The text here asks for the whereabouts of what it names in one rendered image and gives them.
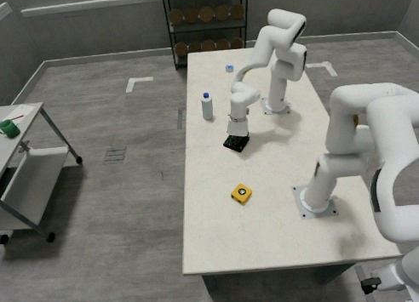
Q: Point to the white bottle with blue cap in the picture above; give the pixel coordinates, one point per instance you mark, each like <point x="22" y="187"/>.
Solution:
<point x="207" y="106"/>

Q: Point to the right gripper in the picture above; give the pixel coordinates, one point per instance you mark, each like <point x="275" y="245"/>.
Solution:
<point x="237" y="129"/>

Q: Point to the black knob box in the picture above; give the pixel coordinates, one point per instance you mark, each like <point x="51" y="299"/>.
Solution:
<point x="230" y="143"/>

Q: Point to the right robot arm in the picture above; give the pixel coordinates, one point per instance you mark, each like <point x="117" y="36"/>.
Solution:
<point x="288" y="65"/>

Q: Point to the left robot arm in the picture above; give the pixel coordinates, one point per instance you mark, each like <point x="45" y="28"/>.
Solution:
<point x="390" y="116"/>

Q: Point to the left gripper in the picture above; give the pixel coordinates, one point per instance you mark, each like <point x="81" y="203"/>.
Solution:
<point x="388" y="278"/>

